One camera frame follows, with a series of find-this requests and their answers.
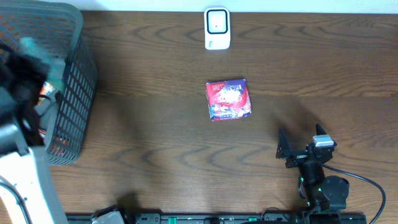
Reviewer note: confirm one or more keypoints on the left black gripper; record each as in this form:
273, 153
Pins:
8, 79

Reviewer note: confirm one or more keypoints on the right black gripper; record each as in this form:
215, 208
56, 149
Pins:
301, 156

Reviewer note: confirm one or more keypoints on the teal snack packet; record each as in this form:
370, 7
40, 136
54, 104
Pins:
55, 66

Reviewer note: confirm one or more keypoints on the red purple snack bag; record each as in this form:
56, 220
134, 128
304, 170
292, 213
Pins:
228, 100

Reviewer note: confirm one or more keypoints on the orange snack packet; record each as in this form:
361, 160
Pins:
45, 92

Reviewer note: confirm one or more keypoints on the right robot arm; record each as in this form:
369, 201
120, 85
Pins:
325, 195

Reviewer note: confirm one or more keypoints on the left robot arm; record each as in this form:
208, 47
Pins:
27, 189

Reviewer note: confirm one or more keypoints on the white barcode scanner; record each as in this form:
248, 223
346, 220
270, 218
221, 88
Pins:
217, 28

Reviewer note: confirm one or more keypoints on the grey plastic mesh basket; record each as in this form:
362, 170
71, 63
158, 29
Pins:
57, 26

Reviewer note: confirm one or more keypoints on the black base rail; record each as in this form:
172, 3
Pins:
155, 218

